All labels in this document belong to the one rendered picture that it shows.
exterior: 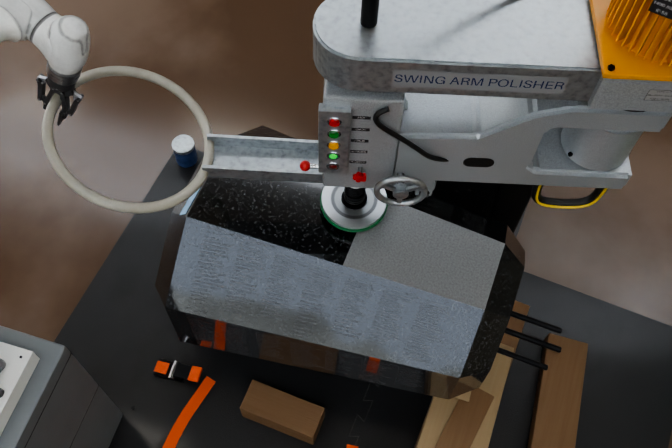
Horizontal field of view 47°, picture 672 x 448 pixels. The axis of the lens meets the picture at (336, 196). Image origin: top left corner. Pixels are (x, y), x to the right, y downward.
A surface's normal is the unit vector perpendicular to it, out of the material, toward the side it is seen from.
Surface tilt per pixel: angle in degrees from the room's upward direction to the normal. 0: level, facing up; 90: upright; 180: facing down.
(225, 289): 45
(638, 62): 0
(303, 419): 0
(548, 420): 0
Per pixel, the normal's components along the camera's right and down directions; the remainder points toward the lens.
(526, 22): 0.02, -0.50
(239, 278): -0.21, 0.22
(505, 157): -0.04, 0.86
